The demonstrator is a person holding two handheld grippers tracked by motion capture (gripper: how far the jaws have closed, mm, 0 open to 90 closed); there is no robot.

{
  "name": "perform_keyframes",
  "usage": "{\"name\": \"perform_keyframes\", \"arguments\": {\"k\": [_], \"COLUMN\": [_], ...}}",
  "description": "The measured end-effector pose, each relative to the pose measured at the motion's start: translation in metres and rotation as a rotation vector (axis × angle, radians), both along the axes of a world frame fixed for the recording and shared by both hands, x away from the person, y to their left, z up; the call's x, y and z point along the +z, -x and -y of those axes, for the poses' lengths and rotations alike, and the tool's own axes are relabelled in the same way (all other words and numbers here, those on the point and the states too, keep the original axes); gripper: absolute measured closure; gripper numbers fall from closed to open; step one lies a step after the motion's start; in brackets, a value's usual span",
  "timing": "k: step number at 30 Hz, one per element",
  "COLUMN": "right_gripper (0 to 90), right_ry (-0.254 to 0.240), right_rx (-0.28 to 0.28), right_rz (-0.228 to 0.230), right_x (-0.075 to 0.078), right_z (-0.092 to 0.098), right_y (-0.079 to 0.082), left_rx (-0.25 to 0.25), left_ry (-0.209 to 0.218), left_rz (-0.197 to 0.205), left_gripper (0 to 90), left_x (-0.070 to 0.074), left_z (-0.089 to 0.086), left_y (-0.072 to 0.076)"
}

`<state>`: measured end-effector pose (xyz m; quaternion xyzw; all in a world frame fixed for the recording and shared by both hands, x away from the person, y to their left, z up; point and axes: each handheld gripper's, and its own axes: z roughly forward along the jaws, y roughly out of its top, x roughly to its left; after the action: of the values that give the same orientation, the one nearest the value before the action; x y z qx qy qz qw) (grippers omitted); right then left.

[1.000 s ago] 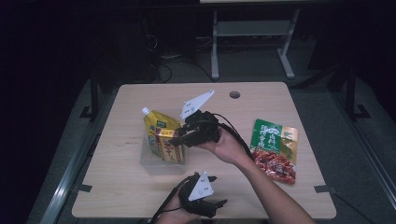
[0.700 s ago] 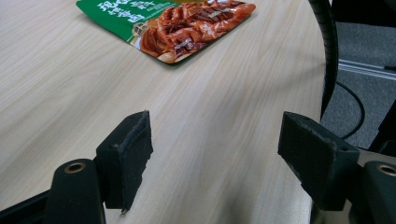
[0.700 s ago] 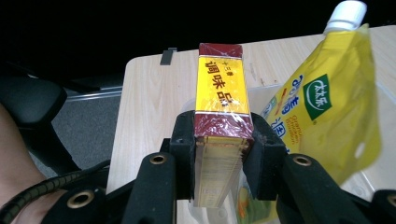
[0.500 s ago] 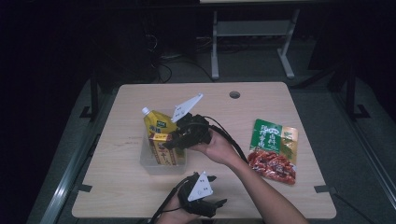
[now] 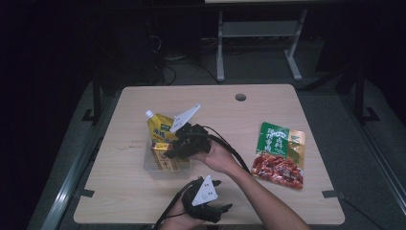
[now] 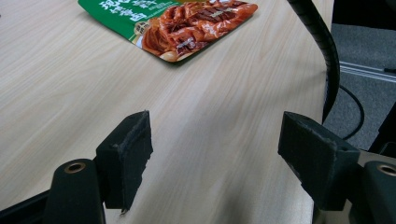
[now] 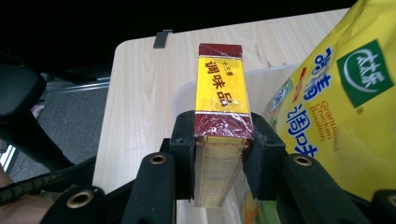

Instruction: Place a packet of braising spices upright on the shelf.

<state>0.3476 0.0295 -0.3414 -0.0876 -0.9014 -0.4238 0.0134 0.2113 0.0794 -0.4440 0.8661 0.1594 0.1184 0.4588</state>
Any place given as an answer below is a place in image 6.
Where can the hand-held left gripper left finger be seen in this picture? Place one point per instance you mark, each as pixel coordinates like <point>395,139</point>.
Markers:
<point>124,161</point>

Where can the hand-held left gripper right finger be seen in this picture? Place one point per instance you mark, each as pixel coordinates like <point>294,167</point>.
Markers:
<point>317,161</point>

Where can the green braised meat seasoning packet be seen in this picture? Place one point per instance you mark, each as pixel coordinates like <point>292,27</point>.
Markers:
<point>186,28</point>

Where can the black stand leg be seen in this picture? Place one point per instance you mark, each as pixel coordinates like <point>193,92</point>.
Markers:
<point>387,133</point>

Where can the dark furniture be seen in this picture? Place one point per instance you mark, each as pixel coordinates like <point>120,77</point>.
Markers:
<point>364,12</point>

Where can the metal floor rail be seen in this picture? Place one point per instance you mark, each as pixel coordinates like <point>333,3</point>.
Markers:
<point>367,71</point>

